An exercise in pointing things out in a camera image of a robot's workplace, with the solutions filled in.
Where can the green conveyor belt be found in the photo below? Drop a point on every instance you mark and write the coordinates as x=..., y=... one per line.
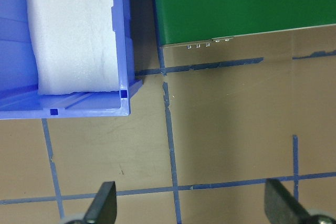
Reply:
x=187, y=22

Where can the left blue plastic bin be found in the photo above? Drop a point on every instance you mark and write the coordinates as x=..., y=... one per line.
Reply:
x=19, y=76

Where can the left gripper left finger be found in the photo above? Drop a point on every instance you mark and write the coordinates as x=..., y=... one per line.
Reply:
x=103, y=208

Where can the white foam pad left bin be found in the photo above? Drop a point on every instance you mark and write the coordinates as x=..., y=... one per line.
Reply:
x=74, y=45

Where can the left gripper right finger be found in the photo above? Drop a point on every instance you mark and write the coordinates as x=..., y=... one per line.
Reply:
x=280, y=205

